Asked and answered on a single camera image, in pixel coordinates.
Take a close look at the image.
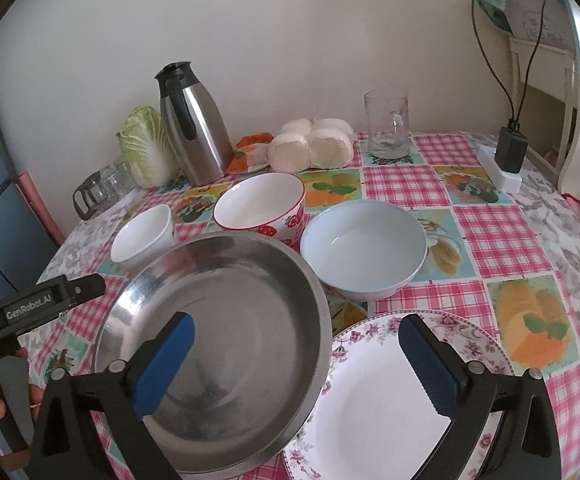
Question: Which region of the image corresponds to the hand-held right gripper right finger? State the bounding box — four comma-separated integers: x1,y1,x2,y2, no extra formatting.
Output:
398,313,563,480

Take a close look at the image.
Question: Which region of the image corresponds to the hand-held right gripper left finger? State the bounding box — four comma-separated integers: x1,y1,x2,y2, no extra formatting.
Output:
28,311,197,480

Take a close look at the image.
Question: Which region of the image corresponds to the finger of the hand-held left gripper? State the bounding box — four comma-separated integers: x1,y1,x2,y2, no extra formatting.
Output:
67,272,106,307

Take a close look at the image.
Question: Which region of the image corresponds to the floral rimmed white plate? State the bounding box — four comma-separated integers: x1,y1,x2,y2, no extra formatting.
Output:
281,310,516,480

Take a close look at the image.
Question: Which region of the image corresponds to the small white bowl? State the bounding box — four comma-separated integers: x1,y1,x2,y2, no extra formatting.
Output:
110,204,175,271

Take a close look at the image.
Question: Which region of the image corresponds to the light blue bowl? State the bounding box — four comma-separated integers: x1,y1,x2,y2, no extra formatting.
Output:
300,200,428,303

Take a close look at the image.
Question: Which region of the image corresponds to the red strawberry print bowl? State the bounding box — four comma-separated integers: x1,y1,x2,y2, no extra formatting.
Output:
213,172,305,256

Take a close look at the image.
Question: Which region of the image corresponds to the glass coffee pot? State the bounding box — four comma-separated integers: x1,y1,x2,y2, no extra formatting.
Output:
73,170,120,221

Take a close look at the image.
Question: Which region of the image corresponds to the pink panel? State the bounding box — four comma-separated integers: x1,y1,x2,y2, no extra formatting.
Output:
14,170,66,247

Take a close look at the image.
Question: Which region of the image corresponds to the napa cabbage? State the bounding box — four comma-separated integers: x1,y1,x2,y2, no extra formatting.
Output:
116,105,178,189

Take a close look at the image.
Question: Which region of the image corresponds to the pink checked fruit tablecloth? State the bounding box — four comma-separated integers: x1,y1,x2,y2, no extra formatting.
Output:
30,130,580,480

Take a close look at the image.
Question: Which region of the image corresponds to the stainless steel thermos carafe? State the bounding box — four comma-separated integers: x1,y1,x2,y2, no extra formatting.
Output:
155,61,234,187

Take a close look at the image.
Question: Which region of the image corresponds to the white power strip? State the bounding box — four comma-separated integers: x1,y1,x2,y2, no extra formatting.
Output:
477,144,523,193

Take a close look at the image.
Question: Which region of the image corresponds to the orange snack packet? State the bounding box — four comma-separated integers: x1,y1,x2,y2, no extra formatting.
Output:
227,132,275,175

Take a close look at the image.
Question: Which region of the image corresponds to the black power adapter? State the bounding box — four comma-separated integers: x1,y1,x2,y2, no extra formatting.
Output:
495,119,529,173

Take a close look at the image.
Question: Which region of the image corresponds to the clear glass mug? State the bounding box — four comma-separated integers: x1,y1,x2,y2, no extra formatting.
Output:
363,90,411,159

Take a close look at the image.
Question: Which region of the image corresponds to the bag of white steamed buns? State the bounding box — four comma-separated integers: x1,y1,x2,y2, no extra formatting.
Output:
268,118,355,172

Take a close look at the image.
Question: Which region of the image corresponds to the teal cloth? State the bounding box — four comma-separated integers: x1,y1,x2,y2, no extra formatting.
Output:
476,0,510,30

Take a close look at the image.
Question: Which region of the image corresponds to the white wooden frame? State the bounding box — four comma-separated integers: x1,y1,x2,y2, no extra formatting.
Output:
508,34,577,161

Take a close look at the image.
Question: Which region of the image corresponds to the black cable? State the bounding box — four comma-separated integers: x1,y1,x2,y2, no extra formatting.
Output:
471,0,551,131

